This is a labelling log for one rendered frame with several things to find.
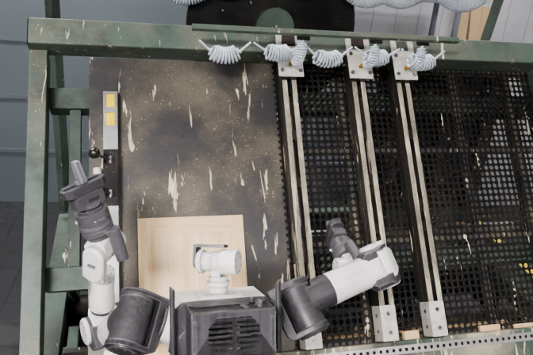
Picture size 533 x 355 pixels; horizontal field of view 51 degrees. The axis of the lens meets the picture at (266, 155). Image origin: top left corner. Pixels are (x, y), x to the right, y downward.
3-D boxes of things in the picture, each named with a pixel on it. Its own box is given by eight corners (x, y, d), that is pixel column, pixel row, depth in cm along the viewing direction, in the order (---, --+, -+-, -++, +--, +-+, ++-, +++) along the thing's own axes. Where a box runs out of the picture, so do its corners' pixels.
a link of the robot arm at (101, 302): (117, 265, 165) (115, 314, 173) (82, 273, 159) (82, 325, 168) (131, 288, 157) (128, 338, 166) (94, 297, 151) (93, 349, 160)
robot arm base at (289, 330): (326, 330, 157) (334, 323, 146) (285, 350, 153) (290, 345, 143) (302, 280, 162) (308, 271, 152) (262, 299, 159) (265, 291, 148)
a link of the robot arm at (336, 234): (341, 245, 210) (353, 265, 200) (317, 246, 208) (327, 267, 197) (347, 217, 204) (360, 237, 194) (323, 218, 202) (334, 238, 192)
